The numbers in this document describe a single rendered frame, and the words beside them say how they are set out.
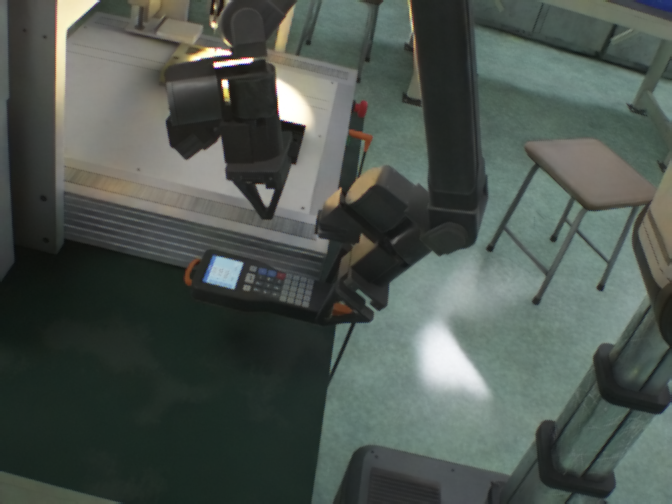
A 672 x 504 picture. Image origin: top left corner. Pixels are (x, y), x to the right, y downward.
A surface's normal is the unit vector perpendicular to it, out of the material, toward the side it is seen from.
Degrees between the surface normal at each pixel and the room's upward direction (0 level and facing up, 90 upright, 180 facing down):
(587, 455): 90
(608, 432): 90
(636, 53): 91
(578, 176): 7
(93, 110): 0
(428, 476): 0
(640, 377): 90
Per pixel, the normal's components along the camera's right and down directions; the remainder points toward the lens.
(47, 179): -0.11, 0.59
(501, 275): 0.21, -0.77
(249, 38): 0.18, 0.28
